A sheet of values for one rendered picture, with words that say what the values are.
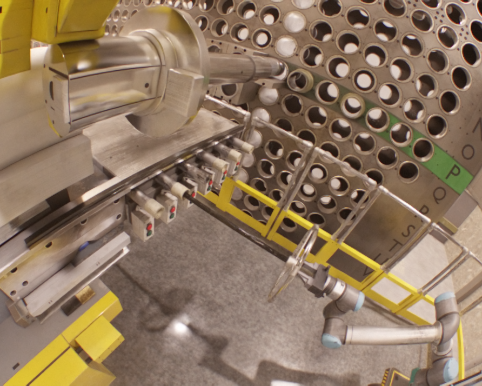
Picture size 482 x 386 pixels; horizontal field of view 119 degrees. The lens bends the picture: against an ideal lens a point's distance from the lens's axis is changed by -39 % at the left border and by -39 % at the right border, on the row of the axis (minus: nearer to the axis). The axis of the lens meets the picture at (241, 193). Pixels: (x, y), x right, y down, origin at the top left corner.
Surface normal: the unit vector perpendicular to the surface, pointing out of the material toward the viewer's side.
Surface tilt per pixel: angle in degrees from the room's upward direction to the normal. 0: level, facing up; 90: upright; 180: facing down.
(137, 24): 90
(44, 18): 90
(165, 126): 90
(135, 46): 33
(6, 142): 68
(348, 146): 90
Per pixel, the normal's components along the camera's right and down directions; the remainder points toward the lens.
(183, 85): -0.48, 0.44
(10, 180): 0.83, 0.50
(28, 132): 0.87, 0.18
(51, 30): 0.58, 0.63
